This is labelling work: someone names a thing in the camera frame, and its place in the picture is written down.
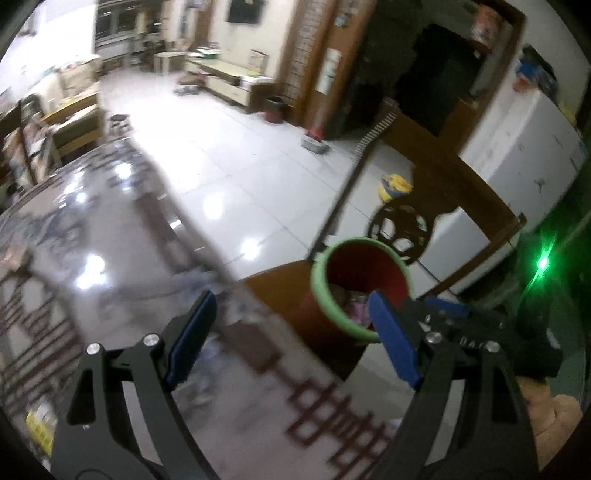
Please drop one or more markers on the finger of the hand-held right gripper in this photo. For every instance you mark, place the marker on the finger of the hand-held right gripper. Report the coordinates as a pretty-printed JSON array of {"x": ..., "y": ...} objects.
[
  {"x": 415, "y": 316},
  {"x": 445, "y": 307}
]

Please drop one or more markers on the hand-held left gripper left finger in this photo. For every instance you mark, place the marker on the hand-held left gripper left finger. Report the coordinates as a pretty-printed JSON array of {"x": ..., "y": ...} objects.
[{"x": 194, "y": 337}]

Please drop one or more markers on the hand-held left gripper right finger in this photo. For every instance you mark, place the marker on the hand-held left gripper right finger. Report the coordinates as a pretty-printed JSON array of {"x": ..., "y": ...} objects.
[{"x": 392, "y": 341}]

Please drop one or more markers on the pink dotted wrapper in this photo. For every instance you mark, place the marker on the pink dotted wrapper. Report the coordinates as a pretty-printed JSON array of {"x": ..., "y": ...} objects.
[{"x": 358, "y": 311}]

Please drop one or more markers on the red trash can green rim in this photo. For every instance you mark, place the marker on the red trash can green rim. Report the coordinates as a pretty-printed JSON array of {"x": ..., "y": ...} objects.
[{"x": 364, "y": 267}]

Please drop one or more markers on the small brown box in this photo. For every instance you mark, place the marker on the small brown box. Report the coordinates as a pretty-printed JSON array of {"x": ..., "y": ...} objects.
[{"x": 14, "y": 258}]

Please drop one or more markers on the person's right hand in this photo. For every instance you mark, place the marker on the person's right hand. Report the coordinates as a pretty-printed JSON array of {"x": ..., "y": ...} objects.
[{"x": 533, "y": 394}]

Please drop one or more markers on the carved dark wooden chair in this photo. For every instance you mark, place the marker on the carved dark wooden chair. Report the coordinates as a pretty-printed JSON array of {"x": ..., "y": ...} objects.
[{"x": 461, "y": 184}]

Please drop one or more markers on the yellow toy bag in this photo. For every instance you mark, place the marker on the yellow toy bag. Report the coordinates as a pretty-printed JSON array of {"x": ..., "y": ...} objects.
[{"x": 395, "y": 185}]

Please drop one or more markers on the yellow packet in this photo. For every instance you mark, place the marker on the yellow packet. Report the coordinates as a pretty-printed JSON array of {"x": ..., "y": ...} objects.
[{"x": 39, "y": 427}]

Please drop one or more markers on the white chest freezer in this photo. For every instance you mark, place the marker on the white chest freezer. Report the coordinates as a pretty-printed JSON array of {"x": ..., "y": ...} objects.
[{"x": 531, "y": 147}]

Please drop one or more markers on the grey dustpan with broom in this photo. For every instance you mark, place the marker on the grey dustpan with broom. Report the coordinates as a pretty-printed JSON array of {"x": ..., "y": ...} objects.
[{"x": 316, "y": 142}]

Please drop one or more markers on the small dark wooden stool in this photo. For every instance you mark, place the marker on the small dark wooden stool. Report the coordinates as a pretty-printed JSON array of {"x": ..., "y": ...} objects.
[{"x": 119, "y": 122}]

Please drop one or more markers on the wooden coffee table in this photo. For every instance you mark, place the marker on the wooden coffee table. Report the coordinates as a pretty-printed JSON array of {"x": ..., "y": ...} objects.
[{"x": 76, "y": 127}]

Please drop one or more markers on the small red waste bin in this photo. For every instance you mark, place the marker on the small red waste bin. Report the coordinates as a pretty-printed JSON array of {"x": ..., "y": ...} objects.
[{"x": 274, "y": 110}]

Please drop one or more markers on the bookshelf with books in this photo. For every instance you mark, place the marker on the bookshelf with books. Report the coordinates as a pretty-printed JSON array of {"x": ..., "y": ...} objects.
[{"x": 27, "y": 152}]

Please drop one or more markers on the round wheeled stool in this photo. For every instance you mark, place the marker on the round wheeled stool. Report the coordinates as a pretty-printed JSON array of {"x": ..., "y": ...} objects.
[{"x": 187, "y": 85}]

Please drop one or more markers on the blue and red plastic item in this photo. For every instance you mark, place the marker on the blue and red plastic item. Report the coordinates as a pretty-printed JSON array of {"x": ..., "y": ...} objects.
[{"x": 531, "y": 69}]

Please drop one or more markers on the long low television cabinet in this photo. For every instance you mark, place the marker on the long low television cabinet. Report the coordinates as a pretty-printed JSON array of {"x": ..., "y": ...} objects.
[{"x": 231, "y": 81}]

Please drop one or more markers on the white side table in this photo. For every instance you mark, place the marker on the white side table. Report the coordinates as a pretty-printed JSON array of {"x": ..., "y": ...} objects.
[{"x": 167, "y": 59}]

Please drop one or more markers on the red door poster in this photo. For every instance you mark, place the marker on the red door poster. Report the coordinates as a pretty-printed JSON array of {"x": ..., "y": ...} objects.
[{"x": 485, "y": 24}]

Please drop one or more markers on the stack of books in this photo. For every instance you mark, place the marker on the stack of books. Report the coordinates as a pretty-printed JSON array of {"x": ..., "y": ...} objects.
[{"x": 210, "y": 50}]

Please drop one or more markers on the white covered sofa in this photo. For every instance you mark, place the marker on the white covered sofa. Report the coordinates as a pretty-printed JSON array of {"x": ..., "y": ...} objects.
[{"x": 69, "y": 74}]

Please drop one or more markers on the balcony window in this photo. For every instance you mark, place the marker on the balcony window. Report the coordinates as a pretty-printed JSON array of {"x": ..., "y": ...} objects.
[{"x": 117, "y": 23}]

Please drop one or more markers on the wall calendar poster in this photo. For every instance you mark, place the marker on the wall calendar poster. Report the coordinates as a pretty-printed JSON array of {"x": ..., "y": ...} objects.
[{"x": 330, "y": 70}]

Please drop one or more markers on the wooden lattice wall panel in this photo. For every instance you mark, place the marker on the wooden lattice wall panel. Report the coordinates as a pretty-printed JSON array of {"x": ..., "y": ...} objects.
[{"x": 302, "y": 50}]

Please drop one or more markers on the wall-mounted black television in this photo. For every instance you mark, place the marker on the wall-mounted black television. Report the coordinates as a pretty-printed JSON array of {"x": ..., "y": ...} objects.
[{"x": 244, "y": 10}]

